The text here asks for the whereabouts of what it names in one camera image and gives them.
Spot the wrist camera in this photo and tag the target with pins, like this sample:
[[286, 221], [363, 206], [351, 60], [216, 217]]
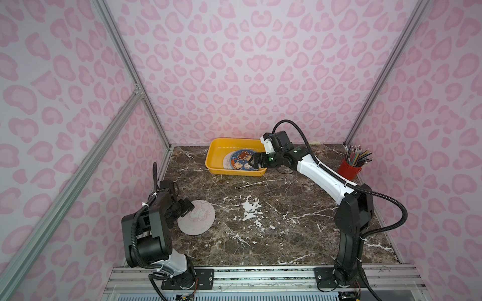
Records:
[[169, 186], [278, 142]]

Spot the coloured pencils bundle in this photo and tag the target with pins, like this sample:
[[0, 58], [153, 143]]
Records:
[[356, 156]]

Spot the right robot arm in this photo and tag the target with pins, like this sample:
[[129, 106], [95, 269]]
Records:
[[355, 205]]

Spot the pale pink coaster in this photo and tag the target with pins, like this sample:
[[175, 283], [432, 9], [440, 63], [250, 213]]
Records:
[[199, 220]]

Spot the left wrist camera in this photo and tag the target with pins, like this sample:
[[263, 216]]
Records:
[[169, 186]]

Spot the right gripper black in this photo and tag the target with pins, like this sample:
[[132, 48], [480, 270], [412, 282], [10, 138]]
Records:
[[262, 160]]

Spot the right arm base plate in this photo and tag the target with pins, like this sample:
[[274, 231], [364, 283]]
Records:
[[331, 278]]

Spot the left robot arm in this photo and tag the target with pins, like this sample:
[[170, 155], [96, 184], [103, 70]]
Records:
[[147, 238]]

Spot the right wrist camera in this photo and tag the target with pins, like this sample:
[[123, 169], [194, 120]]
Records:
[[278, 142]]

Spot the white butterfly coaster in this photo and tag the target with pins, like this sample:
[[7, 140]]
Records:
[[227, 161]]

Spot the yellow plastic storage box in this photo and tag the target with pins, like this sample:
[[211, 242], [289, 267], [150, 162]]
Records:
[[222, 146]]

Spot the aluminium front rail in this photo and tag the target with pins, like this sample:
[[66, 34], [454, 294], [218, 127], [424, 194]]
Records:
[[283, 282]]

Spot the red pencil cup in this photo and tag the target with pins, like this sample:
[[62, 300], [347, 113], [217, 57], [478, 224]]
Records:
[[347, 171]]

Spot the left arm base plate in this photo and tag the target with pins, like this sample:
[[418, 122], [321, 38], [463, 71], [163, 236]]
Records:
[[200, 278]]

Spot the blue cartoon coaster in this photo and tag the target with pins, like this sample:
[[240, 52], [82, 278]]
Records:
[[240, 160]]

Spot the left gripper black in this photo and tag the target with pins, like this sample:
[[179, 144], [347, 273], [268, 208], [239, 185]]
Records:
[[179, 207]]

